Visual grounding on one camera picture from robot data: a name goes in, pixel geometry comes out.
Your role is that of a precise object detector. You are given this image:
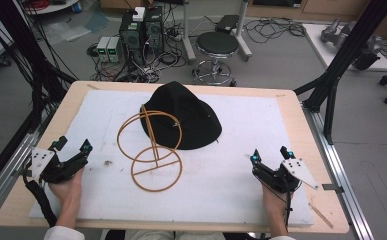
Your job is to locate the flat black box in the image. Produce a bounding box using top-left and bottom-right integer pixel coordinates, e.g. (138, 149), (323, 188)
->
(214, 14), (241, 35)

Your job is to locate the aluminium rail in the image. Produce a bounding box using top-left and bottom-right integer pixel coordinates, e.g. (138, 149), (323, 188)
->
(301, 102), (376, 240)
(0, 109), (56, 226)

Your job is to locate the white platform board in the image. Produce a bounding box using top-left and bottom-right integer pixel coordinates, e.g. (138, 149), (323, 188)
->
(302, 22), (387, 73)

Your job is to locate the person's right hand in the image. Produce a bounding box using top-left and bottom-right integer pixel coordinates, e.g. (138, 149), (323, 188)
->
(261, 183), (293, 215)

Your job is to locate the grey power supply unit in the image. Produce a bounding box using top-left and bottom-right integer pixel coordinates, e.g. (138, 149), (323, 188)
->
(96, 36), (111, 63)
(107, 36), (124, 63)

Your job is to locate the grey table leg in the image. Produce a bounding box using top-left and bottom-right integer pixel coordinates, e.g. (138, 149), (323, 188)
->
(235, 0), (253, 63)
(180, 0), (197, 65)

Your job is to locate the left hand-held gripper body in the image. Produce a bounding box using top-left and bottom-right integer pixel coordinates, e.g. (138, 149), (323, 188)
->
(30, 147), (89, 184)

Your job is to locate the black hat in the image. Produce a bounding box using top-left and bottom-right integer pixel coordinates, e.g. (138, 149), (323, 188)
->
(139, 80), (223, 151)

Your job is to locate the small white box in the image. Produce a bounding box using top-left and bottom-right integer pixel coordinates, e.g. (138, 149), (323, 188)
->
(132, 6), (146, 23)

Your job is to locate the black sleeved gripper cable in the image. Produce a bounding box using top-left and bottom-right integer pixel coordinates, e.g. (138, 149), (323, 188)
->
(22, 169), (59, 228)

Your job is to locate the clear plastic sheet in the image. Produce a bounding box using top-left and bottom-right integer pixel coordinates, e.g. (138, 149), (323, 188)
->
(43, 12), (111, 44)

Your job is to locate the grey metal bracket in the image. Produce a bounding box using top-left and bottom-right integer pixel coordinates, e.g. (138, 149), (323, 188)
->
(321, 183), (345, 195)

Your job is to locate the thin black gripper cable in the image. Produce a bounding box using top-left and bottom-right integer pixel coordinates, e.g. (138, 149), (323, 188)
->
(281, 189), (294, 232)

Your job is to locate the black metal frame stand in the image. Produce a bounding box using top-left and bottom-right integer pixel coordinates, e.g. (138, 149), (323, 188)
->
(293, 0), (387, 146)
(0, 0), (78, 132)

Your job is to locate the tan wire hat stand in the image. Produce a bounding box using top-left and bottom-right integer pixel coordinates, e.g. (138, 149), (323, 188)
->
(116, 104), (184, 193)

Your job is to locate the person's left hand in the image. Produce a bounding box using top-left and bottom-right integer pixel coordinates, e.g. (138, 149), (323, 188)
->
(48, 167), (86, 208)

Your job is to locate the round white table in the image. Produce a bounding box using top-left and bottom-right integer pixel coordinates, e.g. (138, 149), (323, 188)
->
(23, 0), (83, 16)

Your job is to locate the white foam mat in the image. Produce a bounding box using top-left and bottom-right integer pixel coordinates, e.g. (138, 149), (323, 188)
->
(28, 89), (315, 228)

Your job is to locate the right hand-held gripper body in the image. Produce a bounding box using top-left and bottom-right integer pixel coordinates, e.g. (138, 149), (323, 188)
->
(252, 158), (320, 195)

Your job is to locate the black round stool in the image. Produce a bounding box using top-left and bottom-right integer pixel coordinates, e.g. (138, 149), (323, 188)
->
(192, 31), (241, 87)

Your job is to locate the tangle of black floor cables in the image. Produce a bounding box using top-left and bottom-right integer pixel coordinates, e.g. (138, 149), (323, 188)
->
(243, 15), (307, 45)

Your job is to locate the tangle of cables by computers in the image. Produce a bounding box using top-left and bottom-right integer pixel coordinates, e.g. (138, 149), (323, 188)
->
(86, 43), (189, 84)

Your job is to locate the black computer tower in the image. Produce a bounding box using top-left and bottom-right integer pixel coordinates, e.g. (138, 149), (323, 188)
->
(118, 11), (146, 65)
(143, 5), (166, 55)

